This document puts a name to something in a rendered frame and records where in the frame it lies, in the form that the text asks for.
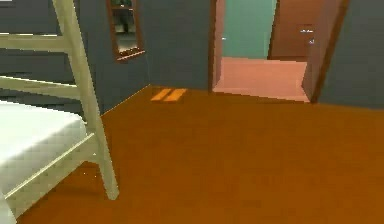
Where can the brown room door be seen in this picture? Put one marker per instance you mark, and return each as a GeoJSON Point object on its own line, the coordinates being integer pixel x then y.
{"type": "Point", "coordinates": [291, 30]}
{"type": "Point", "coordinates": [316, 53]}

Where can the brown framed wall mirror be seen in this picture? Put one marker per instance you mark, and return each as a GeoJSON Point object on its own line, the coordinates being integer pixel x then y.
{"type": "Point", "coordinates": [125, 30]}

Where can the cream framed white bed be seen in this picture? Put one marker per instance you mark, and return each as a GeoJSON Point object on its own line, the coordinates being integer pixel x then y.
{"type": "Point", "coordinates": [36, 140]}

